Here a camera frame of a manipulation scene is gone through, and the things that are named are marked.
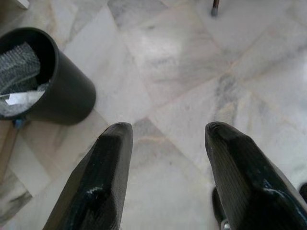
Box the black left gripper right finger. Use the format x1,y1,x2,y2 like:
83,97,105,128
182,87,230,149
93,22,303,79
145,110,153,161
204,121,307,230

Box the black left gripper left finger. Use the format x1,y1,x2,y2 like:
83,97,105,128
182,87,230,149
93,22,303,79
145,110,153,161
43,122,134,230

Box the black round rubbish bin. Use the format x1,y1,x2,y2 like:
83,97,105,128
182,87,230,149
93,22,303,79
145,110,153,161
0,27,97,126

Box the small blue object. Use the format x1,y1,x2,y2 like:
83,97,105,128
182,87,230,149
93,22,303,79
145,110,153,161
12,116,26,130

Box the white crumpled paper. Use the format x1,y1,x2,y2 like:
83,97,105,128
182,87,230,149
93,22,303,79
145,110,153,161
0,83,47,118

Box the thin furniture leg grey foot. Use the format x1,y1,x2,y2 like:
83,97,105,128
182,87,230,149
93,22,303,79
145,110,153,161
211,0,221,17

